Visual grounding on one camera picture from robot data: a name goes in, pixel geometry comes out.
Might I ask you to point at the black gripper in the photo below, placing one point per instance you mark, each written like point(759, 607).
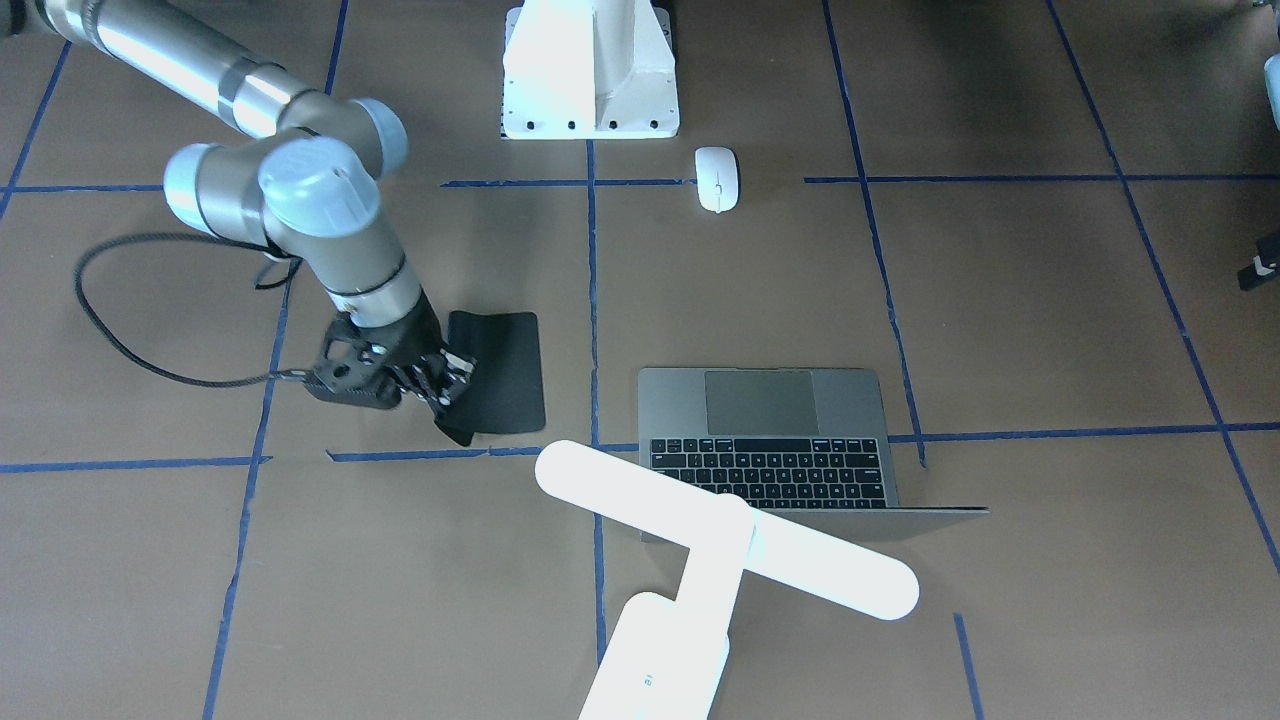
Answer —
point(413, 343)

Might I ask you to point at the black mouse pad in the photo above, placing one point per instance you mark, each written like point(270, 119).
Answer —
point(504, 395)

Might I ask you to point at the white computer mouse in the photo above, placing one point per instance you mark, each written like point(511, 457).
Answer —
point(717, 176)

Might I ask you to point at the grey laptop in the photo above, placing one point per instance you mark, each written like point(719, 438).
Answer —
point(807, 444)

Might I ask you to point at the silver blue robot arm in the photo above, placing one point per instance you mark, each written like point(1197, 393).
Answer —
point(303, 190)

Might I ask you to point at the white desk lamp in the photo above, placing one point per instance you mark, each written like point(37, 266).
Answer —
point(666, 656)

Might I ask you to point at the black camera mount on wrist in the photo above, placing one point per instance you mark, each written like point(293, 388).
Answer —
point(352, 373)

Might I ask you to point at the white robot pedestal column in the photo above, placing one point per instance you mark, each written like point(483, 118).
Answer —
point(589, 70)

